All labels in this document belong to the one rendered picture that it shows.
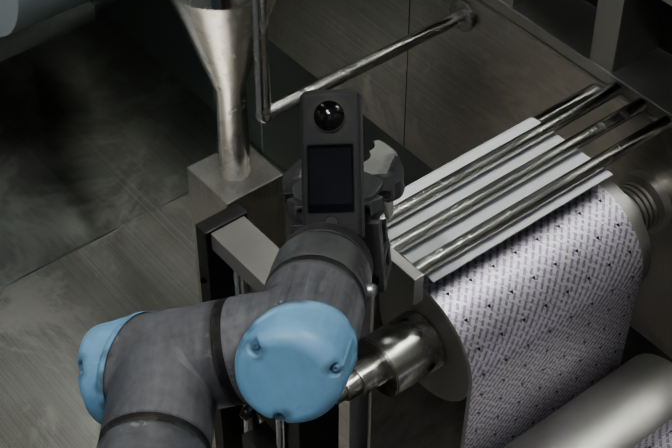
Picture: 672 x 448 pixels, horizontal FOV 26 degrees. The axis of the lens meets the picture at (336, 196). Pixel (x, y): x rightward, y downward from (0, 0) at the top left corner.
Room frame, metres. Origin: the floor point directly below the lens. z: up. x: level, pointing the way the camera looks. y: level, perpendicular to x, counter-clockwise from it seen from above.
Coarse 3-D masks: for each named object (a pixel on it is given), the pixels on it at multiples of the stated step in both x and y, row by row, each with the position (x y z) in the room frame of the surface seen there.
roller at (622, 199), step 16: (608, 192) 1.08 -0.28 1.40; (624, 208) 1.07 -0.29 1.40; (640, 224) 1.06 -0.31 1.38; (640, 240) 1.05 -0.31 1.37; (384, 304) 0.99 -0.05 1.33; (400, 304) 0.98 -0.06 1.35; (416, 304) 0.96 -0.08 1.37; (432, 304) 0.94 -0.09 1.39; (384, 320) 0.99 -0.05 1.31; (432, 320) 0.94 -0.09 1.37; (448, 336) 0.92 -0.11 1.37; (448, 352) 0.92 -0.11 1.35; (448, 368) 0.92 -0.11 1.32; (464, 368) 0.90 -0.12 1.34; (432, 384) 0.93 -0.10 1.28; (448, 384) 0.92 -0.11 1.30; (464, 384) 0.90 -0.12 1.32; (448, 400) 0.92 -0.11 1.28
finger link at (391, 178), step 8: (400, 160) 0.90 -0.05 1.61; (392, 168) 0.88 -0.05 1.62; (400, 168) 0.88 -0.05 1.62; (376, 176) 0.87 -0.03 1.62; (384, 176) 0.87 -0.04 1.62; (392, 176) 0.87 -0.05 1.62; (400, 176) 0.87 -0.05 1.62; (384, 184) 0.85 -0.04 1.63; (392, 184) 0.85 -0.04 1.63; (400, 184) 0.86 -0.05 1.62; (384, 192) 0.84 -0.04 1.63; (392, 192) 0.84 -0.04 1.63; (400, 192) 0.86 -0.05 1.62; (384, 200) 0.84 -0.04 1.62; (392, 200) 0.84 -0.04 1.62
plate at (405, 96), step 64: (320, 0) 1.60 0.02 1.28; (384, 0) 1.49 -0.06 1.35; (448, 0) 1.40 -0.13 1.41; (320, 64) 1.60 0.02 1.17; (384, 64) 1.49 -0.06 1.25; (448, 64) 1.40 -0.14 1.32; (512, 64) 1.32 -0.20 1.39; (576, 64) 1.25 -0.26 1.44; (384, 128) 1.49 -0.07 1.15; (448, 128) 1.39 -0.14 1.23; (576, 128) 1.23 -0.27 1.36; (640, 128) 1.17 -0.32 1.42; (640, 320) 1.13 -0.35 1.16
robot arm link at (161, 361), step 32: (128, 320) 0.68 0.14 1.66; (160, 320) 0.67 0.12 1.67; (192, 320) 0.67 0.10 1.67; (96, 352) 0.66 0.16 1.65; (128, 352) 0.65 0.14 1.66; (160, 352) 0.64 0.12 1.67; (192, 352) 0.64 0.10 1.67; (96, 384) 0.64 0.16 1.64; (128, 384) 0.62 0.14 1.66; (160, 384) 0.62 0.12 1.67; (192, 384) 0.62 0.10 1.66; (224, 384) 0.63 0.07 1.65; (96, 416) 0.63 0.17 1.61; (192, 416) 0.60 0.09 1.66
